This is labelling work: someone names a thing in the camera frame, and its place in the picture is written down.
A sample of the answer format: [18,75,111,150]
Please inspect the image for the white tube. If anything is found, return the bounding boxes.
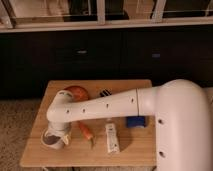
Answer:
[105,123,120,153]

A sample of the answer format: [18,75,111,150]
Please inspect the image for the blue can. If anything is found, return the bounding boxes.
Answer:
[126,116,146,128]

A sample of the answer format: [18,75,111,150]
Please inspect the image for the white ceramic cup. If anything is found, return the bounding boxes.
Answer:
[41,130,70,150]

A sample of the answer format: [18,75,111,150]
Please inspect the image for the orange round fruit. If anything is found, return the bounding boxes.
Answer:
[66,86,89,102]

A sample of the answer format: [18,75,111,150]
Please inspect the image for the black striped object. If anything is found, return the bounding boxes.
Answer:
[99,89,111,97]

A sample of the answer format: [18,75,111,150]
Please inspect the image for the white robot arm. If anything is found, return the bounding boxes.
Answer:
[47,79,213,171]

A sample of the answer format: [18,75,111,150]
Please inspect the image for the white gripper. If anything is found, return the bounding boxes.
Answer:
[48,122,71,137]

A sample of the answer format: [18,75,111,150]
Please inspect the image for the wooden table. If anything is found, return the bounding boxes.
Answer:
[20,79,156,167]

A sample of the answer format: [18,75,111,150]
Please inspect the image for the dark cabinet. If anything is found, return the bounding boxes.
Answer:
[0,26,213,99]

